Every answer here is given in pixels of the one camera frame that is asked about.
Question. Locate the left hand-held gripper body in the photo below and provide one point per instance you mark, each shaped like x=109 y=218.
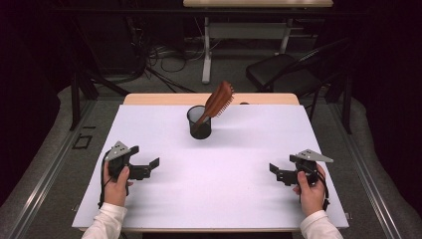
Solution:
x=117 y=152

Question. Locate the brown wooden hairbrush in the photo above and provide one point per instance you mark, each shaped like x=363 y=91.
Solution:
x=219 y=99

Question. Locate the light wooden table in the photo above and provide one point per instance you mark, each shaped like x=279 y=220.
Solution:
x=159 y=99

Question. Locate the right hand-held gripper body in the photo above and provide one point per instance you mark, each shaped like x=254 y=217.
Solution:
x=312 y=156

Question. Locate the black mesh pen holder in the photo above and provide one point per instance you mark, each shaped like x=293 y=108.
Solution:
x=202 y=132

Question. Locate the black metal stand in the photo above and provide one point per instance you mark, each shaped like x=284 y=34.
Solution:
x=75 y=103

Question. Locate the white table mat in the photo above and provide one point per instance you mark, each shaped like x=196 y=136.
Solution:
x=215 y=172

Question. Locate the person's left hand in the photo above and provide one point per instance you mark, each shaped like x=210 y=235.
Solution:
x=115 y=194

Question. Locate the person's right hand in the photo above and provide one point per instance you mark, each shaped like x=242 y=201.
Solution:
x=313 y=197

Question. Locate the black folding chair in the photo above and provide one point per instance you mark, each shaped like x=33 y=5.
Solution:
x=275 y=71

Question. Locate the metal floor rail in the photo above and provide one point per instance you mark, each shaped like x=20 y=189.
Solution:
x=46 y=176
x=368 y=179

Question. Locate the white-framed desk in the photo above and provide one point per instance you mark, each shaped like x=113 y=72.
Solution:
x=247 y=30

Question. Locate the dark curtain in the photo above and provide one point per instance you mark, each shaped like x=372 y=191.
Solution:
x=394 y=99
x=23 y=99

